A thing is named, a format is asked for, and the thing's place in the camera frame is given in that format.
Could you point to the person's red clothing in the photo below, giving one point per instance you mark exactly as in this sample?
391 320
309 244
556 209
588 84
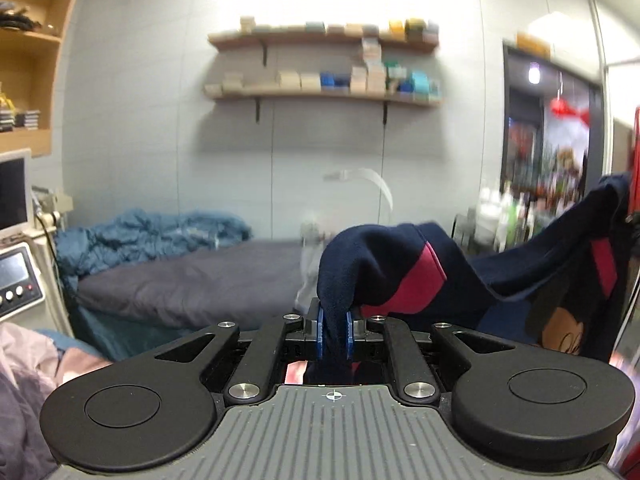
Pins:
637 160

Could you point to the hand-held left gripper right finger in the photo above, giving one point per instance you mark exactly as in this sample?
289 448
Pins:
350 336

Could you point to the blue crumpled duvet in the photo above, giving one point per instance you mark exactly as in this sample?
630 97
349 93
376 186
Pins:
150 232

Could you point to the navy sweater with pink stripes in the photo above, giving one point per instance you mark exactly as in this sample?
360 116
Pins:
380 260

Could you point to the wooden bookshelf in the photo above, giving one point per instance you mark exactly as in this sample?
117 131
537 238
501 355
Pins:
40 45

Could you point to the grey bed sheet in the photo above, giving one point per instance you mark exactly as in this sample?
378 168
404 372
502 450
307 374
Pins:
200 280

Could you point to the beige appliance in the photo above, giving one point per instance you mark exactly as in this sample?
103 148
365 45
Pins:
55 205

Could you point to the white framed monitor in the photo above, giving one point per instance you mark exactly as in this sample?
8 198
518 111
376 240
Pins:
12 190

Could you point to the white curved lamp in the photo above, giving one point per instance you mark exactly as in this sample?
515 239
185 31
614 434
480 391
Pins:
385 187

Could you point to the group of bottles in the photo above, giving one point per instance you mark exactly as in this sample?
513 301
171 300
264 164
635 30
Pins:
510 210

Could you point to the wooden wall shelf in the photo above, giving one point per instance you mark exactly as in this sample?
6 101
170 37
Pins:
300 94
300 39

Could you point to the stack of small cases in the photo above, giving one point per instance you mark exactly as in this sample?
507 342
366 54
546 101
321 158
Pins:
22 120

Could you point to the white machine control panel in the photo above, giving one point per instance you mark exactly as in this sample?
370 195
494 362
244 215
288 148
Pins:
20 290

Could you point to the pink cloth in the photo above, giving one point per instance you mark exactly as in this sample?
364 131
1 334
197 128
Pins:
25 360

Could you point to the teal bed skirt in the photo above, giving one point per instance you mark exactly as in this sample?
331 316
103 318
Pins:
125 332

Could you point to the row of stacked small boxes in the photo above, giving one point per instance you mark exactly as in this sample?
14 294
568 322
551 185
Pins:
370 77

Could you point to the black glass display cabinet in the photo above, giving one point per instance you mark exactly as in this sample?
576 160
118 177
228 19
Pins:
522 110

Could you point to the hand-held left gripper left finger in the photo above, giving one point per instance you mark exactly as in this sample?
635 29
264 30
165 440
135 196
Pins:
321 335

